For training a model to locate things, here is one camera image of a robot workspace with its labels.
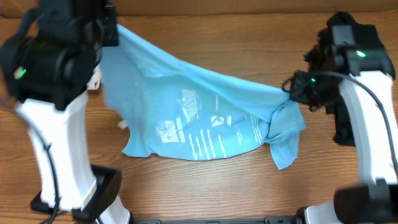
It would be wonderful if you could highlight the folded beige garment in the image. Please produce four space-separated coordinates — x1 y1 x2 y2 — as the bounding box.
87 65 102 90

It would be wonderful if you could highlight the black t-shirt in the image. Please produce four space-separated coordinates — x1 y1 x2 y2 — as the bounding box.
305 12 396 146

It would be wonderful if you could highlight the folded black garment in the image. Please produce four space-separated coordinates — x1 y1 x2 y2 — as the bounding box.
16 0 95 44

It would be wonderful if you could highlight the light blue printed t-shirt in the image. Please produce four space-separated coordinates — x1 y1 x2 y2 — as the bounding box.
100 26 305 169

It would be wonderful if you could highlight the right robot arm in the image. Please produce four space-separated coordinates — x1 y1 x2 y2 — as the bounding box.
289 24 397 223

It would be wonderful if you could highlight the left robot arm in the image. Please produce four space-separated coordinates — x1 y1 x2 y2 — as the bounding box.
1 0 134 224

